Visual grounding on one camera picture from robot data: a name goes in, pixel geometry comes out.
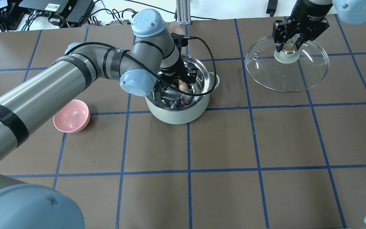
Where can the pink bowl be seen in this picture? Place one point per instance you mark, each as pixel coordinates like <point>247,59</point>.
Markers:
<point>72,118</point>

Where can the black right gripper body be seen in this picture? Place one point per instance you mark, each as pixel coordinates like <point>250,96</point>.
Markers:
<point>307,16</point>

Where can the glass pot lid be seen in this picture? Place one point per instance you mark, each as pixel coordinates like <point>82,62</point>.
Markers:
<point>287,71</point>

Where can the black electronics box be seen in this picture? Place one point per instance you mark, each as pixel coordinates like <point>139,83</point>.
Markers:
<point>73,12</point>

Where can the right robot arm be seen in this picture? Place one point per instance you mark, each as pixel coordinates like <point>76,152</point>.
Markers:
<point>349,11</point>

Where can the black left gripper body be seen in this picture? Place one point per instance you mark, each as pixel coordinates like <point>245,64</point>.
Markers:
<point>172,69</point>

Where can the brown egg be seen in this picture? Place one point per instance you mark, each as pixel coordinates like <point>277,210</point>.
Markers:
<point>183,86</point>

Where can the aluminium frame post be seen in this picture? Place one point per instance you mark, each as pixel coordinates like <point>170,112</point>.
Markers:
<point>183,14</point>

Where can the mint green cooking pot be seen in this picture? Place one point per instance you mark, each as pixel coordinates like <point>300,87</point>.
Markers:
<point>173,107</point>

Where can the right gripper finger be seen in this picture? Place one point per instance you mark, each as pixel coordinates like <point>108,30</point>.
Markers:
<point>306,43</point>
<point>280,45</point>

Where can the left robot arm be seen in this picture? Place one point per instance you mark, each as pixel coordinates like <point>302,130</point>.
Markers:
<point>28,106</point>

